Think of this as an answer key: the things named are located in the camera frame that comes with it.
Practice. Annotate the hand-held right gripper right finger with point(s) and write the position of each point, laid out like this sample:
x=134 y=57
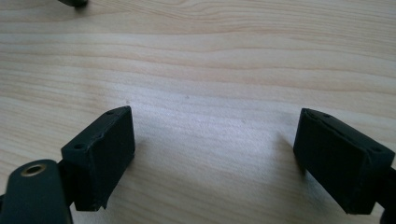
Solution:
x=336 y=161

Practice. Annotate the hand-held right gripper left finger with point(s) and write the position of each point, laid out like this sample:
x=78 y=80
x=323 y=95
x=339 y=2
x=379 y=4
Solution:
x=102 y=155

